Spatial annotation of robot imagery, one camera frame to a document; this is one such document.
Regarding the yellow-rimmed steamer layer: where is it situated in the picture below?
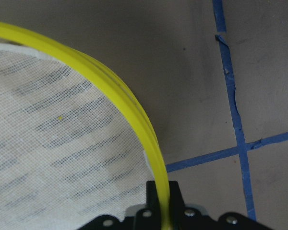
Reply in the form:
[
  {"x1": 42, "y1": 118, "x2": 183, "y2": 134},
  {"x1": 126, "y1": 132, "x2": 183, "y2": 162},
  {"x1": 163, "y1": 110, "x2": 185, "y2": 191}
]
[{"x1": 0, "y1": 22, "x2": 172, "y2": 230}]

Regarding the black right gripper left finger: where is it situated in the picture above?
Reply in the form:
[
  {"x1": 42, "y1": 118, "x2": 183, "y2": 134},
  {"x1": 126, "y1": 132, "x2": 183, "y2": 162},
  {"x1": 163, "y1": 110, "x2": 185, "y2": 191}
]
[{"x1": 132, "y1": 181, "x2": 161, "y2": 230}]

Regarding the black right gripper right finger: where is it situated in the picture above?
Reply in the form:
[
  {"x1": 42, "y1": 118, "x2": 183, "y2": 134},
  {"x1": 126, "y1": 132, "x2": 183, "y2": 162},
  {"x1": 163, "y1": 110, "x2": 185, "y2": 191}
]
[{"x1": 169, "y1": 181, "x2": 204, "y2": 230}]

